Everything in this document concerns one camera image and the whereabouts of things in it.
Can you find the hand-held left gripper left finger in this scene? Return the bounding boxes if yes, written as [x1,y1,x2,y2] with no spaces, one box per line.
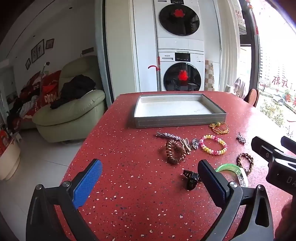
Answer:
[25,159,103,241]

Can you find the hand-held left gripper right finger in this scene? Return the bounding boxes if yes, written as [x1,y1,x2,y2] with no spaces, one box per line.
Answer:
[198,159,275,241]

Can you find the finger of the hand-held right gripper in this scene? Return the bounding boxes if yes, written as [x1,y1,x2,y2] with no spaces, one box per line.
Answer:
[281,136,296,155]
[252,136,285,164]

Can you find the black claw hair clip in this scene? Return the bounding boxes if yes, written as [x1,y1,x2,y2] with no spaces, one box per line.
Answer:
[181,169,200,191]

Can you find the brown braided hair tie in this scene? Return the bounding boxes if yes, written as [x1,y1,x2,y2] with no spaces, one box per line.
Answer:
[236,152,254,176]

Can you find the yellow cord hair tie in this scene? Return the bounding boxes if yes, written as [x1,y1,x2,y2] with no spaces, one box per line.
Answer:
[209,122,230,135]

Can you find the brown spiral hair tie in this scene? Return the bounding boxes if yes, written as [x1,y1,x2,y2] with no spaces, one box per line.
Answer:
[165,138,187,165]

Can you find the silver star hair clip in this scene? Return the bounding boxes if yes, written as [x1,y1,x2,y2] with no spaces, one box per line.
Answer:
[156,132,182,141]

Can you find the grey shallow tray box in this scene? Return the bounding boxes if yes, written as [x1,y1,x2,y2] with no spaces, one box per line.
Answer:
[133,94,227,129]

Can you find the person's right hand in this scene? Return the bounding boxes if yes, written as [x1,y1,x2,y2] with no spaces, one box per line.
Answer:
[275,201,296,241]

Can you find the green translucent bangle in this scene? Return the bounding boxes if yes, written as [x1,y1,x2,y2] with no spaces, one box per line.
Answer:
[216,163,249,188]

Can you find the wooden chair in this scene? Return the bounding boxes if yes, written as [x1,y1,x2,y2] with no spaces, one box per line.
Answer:
[243,88,259,107]

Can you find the red window stickers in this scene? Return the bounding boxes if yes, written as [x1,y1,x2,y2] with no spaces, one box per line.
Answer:
[259,75,296,109]

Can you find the pale green leather armchair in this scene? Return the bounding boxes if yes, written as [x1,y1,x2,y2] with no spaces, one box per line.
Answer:
[32,55,106,143]

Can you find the checkered beige cloth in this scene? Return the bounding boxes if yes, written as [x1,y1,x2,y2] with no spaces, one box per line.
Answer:
[205,60,215,91]

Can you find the red printed blanket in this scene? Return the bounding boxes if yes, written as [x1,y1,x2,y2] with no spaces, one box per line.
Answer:
[20,70,62,117]

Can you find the black clothing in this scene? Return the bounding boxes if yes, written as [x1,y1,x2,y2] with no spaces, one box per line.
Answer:
[50,75,96,109]

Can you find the pile of clothes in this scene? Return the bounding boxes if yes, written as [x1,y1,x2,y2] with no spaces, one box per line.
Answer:
[6,93,40,131]

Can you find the white pleated curtain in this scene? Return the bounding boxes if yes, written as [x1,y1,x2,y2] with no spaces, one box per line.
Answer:
[218,0,241,91]

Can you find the red hanging decoration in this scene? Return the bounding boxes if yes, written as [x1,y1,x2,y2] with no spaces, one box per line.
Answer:
[245,0,260,36]

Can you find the white washing machine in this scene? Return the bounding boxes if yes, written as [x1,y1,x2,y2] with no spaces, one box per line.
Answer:
[158,49,205,92]

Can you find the white dryer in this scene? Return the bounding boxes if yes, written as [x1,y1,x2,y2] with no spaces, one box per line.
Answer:
[153,0,205,50]

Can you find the pink yellow spiral hair tie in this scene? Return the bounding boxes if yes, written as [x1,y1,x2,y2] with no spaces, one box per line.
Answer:
[199,133,228,156]

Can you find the beige bow hair tie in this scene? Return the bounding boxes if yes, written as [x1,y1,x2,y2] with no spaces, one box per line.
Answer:
[181,138,192,153]

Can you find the red handled mop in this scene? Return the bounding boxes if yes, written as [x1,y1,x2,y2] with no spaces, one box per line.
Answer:
[148,56,162,92]

